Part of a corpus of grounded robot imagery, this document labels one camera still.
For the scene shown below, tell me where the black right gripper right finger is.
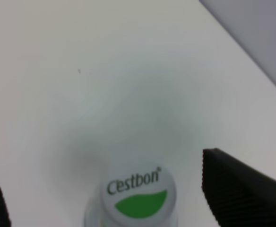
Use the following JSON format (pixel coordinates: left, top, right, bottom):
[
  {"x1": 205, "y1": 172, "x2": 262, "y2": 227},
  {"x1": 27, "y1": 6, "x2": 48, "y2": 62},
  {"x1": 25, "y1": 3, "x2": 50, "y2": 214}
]
[{"x1": 202, "y1": 148, "x2": 276, "y2": 227}]

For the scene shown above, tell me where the clear water bottle green label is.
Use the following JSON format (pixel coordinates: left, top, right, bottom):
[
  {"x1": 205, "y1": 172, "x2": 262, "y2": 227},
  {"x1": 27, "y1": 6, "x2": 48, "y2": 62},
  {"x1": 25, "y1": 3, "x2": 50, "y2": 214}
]
[{"x1": 83, "y1": 159, "x2": 178, "y2": 227}]

